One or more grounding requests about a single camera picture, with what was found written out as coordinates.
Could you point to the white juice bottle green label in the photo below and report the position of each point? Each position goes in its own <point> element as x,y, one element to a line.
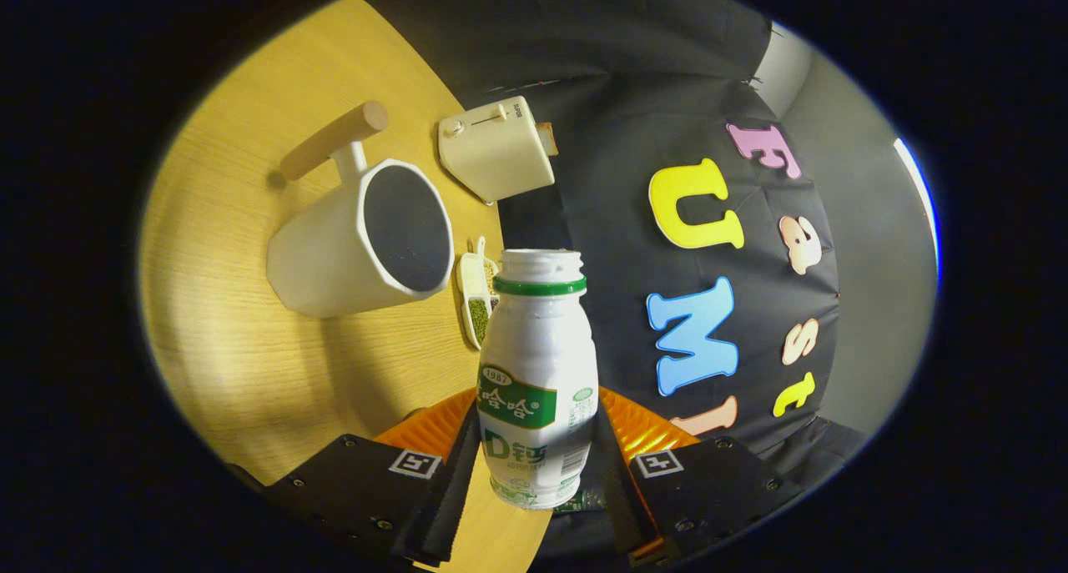
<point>534,348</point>

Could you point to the black backdrop cloth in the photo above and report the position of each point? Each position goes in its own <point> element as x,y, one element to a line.
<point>617,98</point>

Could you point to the white divided dish with beans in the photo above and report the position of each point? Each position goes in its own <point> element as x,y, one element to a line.
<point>476,285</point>

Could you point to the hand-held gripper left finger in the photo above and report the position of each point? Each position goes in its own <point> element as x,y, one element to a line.
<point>455,494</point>

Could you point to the wooden table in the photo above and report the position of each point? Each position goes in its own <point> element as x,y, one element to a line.
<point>234,339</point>

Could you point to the cream white toaster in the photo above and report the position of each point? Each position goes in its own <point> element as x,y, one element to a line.
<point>492,152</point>

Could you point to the brown bread slice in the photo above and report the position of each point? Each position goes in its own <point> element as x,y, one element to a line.
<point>551,138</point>

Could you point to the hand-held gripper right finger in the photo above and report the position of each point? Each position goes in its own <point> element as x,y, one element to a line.
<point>619,494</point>

